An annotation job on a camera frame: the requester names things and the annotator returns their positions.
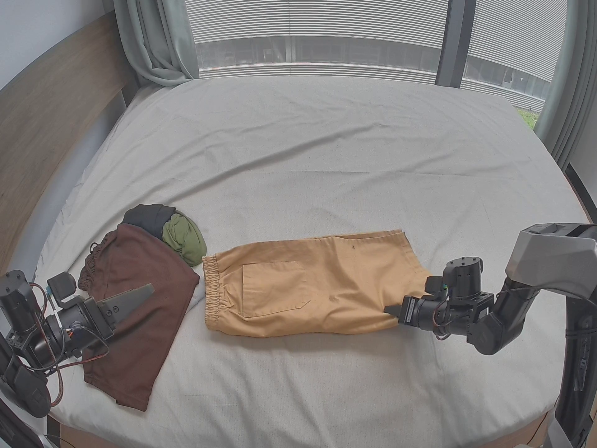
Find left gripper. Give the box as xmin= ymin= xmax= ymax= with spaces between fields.
xmin=58 ymin=283 xmax=156 ymax=352

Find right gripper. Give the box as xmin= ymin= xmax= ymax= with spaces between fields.
xmin=401 ymin=295 xmax=449 ymax=333

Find tan shorts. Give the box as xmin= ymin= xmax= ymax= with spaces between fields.
xmin=201 ymin=229 xmax=434 ymax=337

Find bed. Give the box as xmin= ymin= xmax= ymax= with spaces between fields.
xmin=0 ymin=11 xmax=597 ymax=448

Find brown shorts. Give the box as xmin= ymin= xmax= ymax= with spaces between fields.
xmin=77 ymin=224 xmax=201 ymax=412

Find green garment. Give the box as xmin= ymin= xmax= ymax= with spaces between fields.
xmin=161 ymin=212 xmax=207 ymax=268

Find black garment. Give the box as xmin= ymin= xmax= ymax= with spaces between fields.
xmin=123 ymin=203 xmax=178 ymax=239

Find grey-green curtain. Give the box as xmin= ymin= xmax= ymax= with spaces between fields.
xmin=532 ymin=0 xmax=597 ymax=171
xmin=108 ymin=0 xmax=201 ymax=88

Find window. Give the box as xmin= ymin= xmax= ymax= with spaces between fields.
xmin=179 ymin=0 xmax=572 ymax=115

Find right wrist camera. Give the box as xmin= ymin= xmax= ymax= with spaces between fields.
xmin=425 ymin=276 xmax=448 ymax=300

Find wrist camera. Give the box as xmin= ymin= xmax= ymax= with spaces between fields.
xmin=47 ymin=273 xmax=82 ymax=310
xmin=425 ymin=276 xmax=448 ymax=300

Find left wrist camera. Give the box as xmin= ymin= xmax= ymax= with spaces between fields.
xmin=47 ymin=273 xmax=82 ymax=310

